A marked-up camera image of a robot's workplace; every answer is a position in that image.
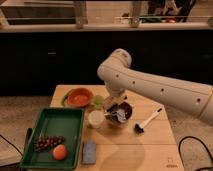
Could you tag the white handled dish brush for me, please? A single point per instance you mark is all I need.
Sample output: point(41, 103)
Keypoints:
point(139, 127)

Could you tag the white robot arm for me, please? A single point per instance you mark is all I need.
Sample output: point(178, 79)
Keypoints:
point(194, 98)

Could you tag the green plastic tray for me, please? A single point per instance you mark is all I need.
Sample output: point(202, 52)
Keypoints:
point(54, 126)

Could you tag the green plastic cup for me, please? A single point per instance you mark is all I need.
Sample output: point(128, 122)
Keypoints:
point(97, 102)

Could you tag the green chili pepper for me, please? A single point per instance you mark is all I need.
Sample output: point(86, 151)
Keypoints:
point(64, 99)

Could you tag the orange peach fruit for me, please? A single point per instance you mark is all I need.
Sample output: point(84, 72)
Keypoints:
point(59, 152)

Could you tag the brown bowl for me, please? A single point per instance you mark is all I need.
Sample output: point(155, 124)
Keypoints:
point(128, 112)

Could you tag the blue grey sponge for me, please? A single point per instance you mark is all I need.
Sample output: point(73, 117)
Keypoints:
point(89, 152)

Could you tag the white paper cup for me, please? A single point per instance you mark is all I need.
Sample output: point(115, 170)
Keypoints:
point(96, 118)

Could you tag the wooden chalkboard eraser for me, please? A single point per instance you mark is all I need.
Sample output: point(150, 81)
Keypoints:
point(110, 101)

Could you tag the orange plate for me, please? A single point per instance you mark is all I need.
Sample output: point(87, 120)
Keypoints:
point(79, 97)

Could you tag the bunch of dark grapes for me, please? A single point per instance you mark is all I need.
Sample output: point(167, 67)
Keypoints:
point(46, 142)

